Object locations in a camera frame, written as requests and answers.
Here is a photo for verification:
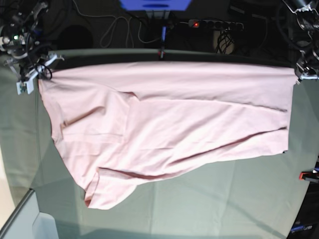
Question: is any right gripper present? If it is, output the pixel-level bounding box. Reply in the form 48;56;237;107
3;52;65;82

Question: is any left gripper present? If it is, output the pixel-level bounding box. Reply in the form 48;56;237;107
295;50;319;85

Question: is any pink t-shirt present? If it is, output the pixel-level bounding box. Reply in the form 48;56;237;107
38;61;297;210

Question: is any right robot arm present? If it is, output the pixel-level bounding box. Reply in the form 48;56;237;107
0;0;57;83

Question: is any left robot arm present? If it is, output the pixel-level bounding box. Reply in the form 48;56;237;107
276;0;319;84

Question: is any white power strip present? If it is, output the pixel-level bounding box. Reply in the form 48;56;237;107
188;19;244;31

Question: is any red black right clamp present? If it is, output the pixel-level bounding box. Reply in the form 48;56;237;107
299;168;319;183

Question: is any red black clamp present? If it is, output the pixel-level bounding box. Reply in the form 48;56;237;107
158;50;165;60
299;168;319;183

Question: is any red black centre clamp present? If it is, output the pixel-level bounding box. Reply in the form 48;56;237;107
158;50;165;60

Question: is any white plastic bin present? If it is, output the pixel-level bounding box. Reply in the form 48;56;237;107
0;189;59;239

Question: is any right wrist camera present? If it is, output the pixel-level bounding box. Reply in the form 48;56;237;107
16;80;34;95

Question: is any black cable bundle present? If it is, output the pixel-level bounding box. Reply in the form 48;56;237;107
214;30;236;54

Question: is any white cable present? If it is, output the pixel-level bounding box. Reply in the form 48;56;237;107
72;0;165;48

